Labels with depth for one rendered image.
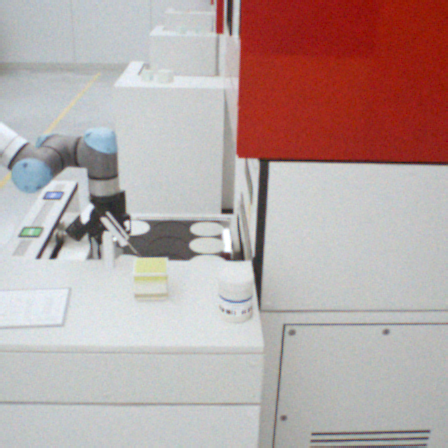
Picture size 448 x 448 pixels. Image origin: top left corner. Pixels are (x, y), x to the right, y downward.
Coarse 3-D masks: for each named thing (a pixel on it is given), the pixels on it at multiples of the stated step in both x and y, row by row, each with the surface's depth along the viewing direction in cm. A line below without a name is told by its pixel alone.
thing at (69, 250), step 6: (66, 246) 165; (72, 246) 165; (78, 246) 166; (84, 246) 166; (90, 246) 166; (60, 252) 162; (66, 252) 162; (72, 252) 162; (78, 252) 162; (84, 252) 162; (90, 252) 166; (60, 258) 159; (66, 258) 159; (72, 258) 159; (78, 258) 159; (84, 258) 159
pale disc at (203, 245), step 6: (198, 240) 167; (204, 240) 167; (210, 240) 167; (216, 240) 167; (192, 246) 163; (198, 246) 164; (204, 246) 164; (210, 246) 164; (216, 246) 164; (222, 246) 164; (198, 252) 160; (204, 252) 160; (210, 252) 160; (216, 252) 161
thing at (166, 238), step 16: (160, 224) 176; (176, 224) 176; (192, 224) 177; (224, 224) 177; (128, 240) 166; (144, 240) 166; (160, 240) 166; (176, 240) 167; (192, 240) 167; (224, 240) 167; (144, 256) 157; (160, 256) 158; (176, 256) 158; (192, 256) 158; (224, 256) 158
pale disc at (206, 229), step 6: (198, 222) 178; (204, 222) 178; (210, 222) 178; (192, 228) 174; (198, 228) 174; (204, 228) 174; (210, 228) 174; (216, 228) 175; (222, 228) 175; (198, 234) 171; (204, 234) 171; (210, 234) 171; (216, 234) 171
